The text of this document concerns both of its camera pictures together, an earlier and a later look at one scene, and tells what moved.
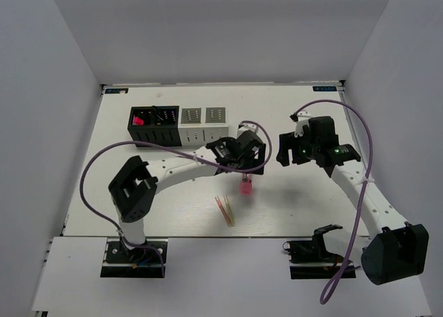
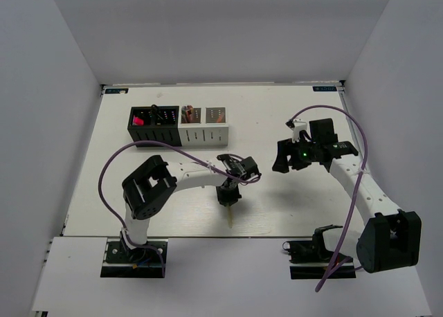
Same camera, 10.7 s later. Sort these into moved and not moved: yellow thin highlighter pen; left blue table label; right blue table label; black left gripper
Moved: black left gripper
Not moved: yellow thin highlighter pen; left blue table label; right blue table label
